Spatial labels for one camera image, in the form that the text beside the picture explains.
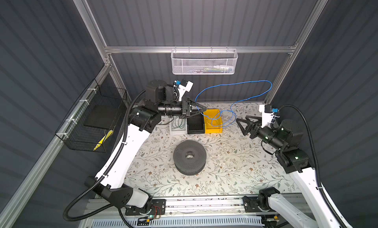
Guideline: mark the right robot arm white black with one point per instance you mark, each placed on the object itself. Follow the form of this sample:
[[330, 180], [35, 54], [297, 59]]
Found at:
[[297, 165]]

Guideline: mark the grey perforated spool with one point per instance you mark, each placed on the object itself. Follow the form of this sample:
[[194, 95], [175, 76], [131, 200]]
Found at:
[[189, 157]]

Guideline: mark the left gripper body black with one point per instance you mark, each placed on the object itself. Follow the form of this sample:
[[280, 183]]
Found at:
[[184, 108]]

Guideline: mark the white vented strip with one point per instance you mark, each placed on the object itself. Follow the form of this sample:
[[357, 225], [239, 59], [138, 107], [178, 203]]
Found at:
[[201, 221]]

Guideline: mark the yellow plastic bin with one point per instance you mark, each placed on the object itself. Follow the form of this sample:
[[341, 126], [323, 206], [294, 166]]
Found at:
[[213, 121]]

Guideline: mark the black plastic bin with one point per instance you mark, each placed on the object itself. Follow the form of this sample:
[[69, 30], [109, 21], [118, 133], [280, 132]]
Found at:
[[195, 125]]

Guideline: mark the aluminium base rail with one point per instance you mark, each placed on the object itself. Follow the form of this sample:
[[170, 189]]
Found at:
[[205, 206]]

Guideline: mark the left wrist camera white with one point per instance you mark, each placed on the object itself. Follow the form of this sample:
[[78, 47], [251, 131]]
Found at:
[[183, 86]]

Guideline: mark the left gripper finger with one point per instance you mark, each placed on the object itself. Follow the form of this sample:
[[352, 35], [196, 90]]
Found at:
[[195, 110], [198, 103]]

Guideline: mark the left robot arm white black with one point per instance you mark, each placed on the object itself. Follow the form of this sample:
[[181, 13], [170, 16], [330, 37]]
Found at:
[[161, 99]]

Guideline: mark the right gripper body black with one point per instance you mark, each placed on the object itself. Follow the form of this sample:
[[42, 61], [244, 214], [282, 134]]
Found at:
[[255, 131]]

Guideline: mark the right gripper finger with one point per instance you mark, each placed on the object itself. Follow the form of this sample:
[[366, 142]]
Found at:
[[244, 125], [252, 119]]

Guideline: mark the white wire mesh basket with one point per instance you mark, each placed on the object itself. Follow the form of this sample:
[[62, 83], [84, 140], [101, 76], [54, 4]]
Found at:
[[203, 61]]

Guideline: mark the black wire basket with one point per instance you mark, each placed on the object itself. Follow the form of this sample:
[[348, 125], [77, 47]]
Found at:
[[76, 136]]

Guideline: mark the black pad in basket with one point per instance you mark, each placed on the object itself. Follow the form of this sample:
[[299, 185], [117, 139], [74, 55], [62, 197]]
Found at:
[[102, 117]]

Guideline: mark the yellow black item in basket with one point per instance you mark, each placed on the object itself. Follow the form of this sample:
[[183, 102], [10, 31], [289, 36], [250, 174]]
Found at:
[[100, 143]]

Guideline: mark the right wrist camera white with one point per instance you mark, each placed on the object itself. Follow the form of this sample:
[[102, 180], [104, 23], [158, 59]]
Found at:
[[268, 114]]

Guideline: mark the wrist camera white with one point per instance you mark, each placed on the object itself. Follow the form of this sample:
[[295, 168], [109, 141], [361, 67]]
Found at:
[[183, 86], [268, 114]]

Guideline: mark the white plastic bin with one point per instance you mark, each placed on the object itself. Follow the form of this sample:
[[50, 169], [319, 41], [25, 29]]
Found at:
[[178, 126]]

